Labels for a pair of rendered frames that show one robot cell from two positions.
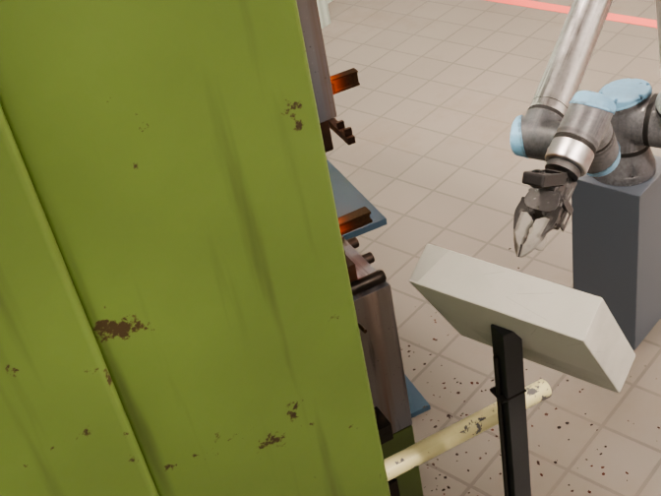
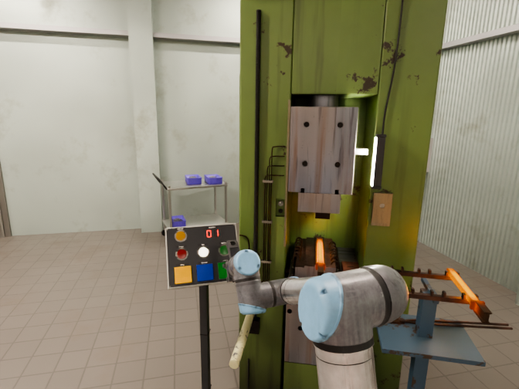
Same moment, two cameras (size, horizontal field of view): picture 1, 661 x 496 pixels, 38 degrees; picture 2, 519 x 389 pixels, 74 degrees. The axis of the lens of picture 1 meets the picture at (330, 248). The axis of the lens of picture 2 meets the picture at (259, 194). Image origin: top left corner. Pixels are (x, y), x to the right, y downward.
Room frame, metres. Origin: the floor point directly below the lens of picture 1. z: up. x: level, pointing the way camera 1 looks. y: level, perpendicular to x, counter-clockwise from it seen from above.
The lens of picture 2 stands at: (2.30, -1.53, 1.72)
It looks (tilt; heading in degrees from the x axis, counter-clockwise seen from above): 13 degrees down; 119
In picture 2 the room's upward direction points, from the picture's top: 1 degrees clockwise
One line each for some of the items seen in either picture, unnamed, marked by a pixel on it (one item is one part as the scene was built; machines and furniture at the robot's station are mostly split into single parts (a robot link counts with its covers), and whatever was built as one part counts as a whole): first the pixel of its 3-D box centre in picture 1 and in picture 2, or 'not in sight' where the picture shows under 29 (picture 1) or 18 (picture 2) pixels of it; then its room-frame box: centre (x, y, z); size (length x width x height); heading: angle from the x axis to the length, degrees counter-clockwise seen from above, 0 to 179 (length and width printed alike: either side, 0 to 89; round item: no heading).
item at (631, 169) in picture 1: (622, 155); not in sight; (2.39, -0.90, 0.65); 0.19 x 0.19 x 0.10
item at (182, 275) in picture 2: not in sight; (183, 275); (1.30, -0.44, 1.01); 0.07 x 0.05 x 0.07; 45
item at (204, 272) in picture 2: not in sight; (205, 272); (1.37, -0.37, 1.01); 0.07 x 0.05 x 0.07; 45
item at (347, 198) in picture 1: (307, 207); (422, 335); (2.29, 0.04, 0.75); 0.40 x 0.30 x 0.02; 18
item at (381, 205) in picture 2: not in sight; (381, 209); (2.03, 0.22, 1.27); 0.09 x 0.02 x 0.17; 20
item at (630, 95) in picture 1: (626, 114); not in sight; (2.39, -0.91, 0.79); 0.17 x 0.15 x 0.18; 51
